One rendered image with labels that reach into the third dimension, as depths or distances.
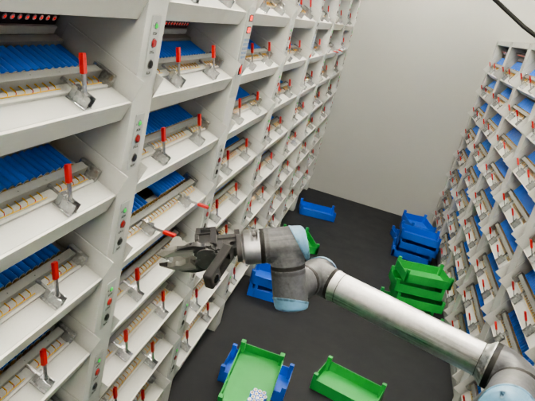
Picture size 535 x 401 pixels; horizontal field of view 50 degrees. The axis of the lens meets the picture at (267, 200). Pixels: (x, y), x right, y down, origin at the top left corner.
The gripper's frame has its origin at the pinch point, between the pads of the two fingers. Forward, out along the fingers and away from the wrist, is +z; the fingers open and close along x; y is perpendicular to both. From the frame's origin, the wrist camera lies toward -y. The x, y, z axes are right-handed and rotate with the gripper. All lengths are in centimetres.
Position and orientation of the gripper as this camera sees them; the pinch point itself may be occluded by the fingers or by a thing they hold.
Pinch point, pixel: (163, 261)
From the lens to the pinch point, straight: 148.3
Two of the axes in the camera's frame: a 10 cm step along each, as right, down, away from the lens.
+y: -0.9, -6.7, 7.4
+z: -10.0, 0.9, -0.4
